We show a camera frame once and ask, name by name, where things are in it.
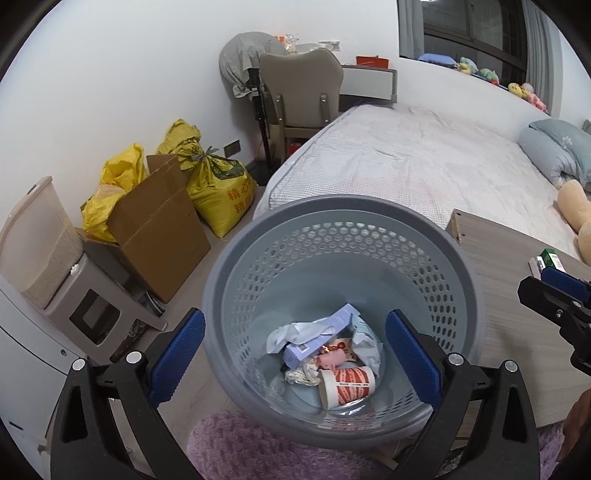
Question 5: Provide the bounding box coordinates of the black fan stand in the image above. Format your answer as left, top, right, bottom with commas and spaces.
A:
249, 68, 278, 178

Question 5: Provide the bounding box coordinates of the wooden table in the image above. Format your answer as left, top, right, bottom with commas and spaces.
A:
445, 209, 591, 428

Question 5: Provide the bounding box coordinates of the grey sheer curtain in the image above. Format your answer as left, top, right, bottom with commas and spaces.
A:
524, 0, 561, 114

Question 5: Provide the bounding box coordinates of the pink plush toy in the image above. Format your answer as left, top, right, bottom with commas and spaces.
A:
524, 84, 550, 114

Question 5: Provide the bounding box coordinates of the red striped paper cup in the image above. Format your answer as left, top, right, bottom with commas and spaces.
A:
318, 366, 376, 411

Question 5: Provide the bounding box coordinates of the dark patterned object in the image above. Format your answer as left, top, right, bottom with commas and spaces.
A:
111, 291, 164, 361

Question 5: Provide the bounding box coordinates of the pale blue plastic packet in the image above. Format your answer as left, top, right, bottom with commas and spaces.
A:
348, 314, 384, 377

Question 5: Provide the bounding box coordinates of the beige upholstered chair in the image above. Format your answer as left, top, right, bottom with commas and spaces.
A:
259, 47, 345, 164

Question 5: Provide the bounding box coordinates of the yellow plastic bag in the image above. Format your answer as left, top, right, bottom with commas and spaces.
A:
82, 143, 147, 243

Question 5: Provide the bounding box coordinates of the translucent beige rice container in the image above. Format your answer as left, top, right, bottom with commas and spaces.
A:
0, 175, 84, 309

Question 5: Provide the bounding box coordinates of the red and white snack wrapper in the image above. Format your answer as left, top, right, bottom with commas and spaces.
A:
323, 338, 365, 370

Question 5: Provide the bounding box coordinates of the white and grey desk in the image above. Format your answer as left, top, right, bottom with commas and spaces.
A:
339, 64, 399, 104

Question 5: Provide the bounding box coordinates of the small green box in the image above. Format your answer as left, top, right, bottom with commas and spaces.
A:
538, 248, 568, 274

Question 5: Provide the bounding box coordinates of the white cabinet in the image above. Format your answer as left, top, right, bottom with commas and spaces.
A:
0, 277, 86, 462

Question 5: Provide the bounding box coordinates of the silver foil wrapper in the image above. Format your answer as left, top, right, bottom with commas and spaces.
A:
283, 362, 324, 387

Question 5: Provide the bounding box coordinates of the tied yellow woven sack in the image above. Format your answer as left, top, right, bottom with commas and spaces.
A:
156, 119, 203, 160

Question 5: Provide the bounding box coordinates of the large printed yellow sack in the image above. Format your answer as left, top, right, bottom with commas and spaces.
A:
187, 145, 257, 238

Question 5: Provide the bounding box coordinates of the grey perforated plastic wastebasket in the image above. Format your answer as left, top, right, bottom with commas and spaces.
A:
201, 195, 485, 439

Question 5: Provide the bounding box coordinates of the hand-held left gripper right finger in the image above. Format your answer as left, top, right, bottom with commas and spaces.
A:
385, 309, 541, 480

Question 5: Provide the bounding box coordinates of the blue-grey duvet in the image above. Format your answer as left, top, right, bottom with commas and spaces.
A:
518, 119, 591, 189

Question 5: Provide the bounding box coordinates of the small pink item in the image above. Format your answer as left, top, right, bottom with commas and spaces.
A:
315, 349, 347, 370

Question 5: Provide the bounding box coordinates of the grey cloth fan cover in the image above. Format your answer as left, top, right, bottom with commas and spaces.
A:
219, 31, 287, 99

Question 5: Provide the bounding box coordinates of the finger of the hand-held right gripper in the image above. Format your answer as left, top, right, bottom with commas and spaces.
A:
541, 267, 591, 301
517, 276, 591, 330

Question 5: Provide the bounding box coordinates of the brown cardboard box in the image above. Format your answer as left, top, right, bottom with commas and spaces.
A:
76, 154, 212, 304

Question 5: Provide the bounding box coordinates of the lavender cardboard box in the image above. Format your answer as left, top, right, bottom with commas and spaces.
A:
283, 305, 354, 367

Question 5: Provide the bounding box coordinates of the purple fluffy cloth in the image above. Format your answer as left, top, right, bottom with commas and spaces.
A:
186, 411, 568, 480

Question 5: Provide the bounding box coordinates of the bed with white cover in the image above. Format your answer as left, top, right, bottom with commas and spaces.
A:
252, 104, 591, 266

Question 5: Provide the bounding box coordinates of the white tissue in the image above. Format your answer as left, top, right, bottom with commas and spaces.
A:
266, 320, 338, 355

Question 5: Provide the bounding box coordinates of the person's right forearm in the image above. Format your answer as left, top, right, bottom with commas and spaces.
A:
556, 388, 591, 480

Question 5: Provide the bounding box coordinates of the dark window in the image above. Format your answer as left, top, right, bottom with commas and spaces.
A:
398, 0, 561, 116

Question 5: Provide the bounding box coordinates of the beige plastic stool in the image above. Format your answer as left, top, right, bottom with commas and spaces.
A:
44, 253, 168, 363

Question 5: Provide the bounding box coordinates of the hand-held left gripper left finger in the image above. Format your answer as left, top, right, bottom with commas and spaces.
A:
50, 308, 206, 480

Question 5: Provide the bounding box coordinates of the beige plush bear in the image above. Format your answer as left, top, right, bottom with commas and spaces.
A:
557, 180, 591, 265

